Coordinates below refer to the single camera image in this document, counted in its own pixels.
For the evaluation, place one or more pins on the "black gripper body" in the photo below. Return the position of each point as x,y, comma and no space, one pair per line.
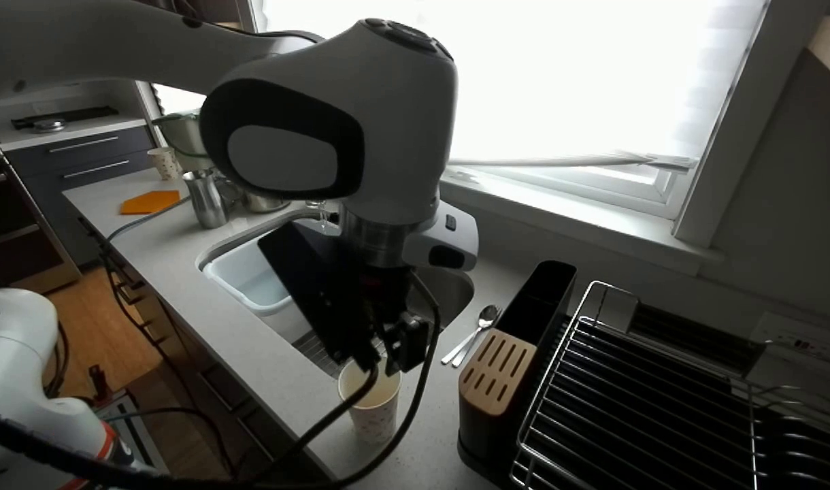
355,309

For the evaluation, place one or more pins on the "white paper cup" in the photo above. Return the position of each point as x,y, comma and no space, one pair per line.
375,410

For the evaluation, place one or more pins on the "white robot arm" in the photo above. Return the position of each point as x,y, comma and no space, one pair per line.
360,118

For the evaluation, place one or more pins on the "stainless steel sink basin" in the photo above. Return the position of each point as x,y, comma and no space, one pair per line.
439,295

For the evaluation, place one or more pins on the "white plastic wash tub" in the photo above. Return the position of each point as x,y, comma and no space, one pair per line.
254,284

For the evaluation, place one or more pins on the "silver spoon on counter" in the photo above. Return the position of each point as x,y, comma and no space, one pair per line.
486,318

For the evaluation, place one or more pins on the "steel cylindrical container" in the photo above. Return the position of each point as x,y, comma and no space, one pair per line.
205,199

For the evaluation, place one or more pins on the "orange cloth on counter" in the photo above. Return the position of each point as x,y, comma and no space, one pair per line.
147,203

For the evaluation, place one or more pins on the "black dish drying rack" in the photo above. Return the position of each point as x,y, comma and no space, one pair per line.
624,395

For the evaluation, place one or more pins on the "window with white blind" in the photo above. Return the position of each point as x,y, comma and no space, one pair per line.
642,105

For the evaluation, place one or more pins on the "dark drawer cabinet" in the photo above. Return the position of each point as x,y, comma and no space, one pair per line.
69,137

